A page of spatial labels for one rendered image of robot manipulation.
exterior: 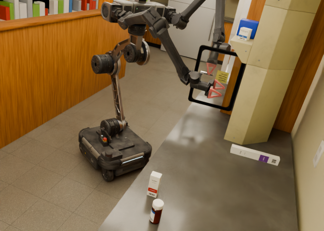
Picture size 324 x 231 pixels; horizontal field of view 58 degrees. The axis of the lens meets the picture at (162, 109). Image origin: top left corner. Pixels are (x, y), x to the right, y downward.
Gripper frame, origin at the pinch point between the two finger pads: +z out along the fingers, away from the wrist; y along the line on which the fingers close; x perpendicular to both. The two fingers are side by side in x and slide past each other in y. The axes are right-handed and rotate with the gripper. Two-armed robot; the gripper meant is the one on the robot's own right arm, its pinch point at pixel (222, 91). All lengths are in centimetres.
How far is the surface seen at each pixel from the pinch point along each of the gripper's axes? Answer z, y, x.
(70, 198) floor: -93, -36, 113
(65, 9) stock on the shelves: -237, 162, 38
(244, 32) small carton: 3.8, 2.1, -37.6
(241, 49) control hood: 5.4, -8.0, -31.7
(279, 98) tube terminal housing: 32.6, -0.1, -5.8
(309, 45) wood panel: 41, 29, -30
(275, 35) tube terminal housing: 19.1, -6.2, -41.8
